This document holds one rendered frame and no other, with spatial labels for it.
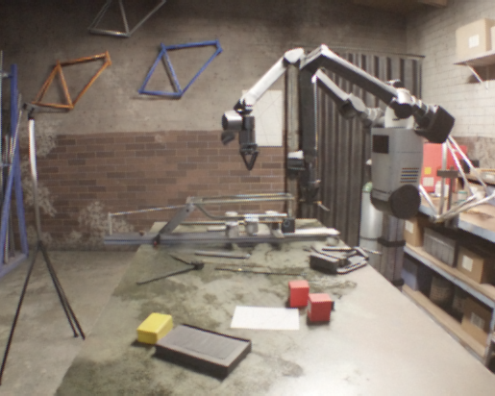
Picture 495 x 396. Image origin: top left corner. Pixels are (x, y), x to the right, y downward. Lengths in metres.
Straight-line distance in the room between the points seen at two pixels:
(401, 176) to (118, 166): 3.21
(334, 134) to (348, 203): 0.73
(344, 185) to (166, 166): 1.87
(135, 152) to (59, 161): 0.89
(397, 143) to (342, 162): 2.34
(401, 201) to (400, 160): 0.17
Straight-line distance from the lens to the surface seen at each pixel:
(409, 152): 1.65
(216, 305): 0.95
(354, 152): 3.99
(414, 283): 3.09
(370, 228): 3.22
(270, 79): 1.64
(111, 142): 4.25
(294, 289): 0.93
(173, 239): 1.47
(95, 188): 4.34
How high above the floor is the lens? 1.29
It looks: 10 degrees down
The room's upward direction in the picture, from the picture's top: straight up
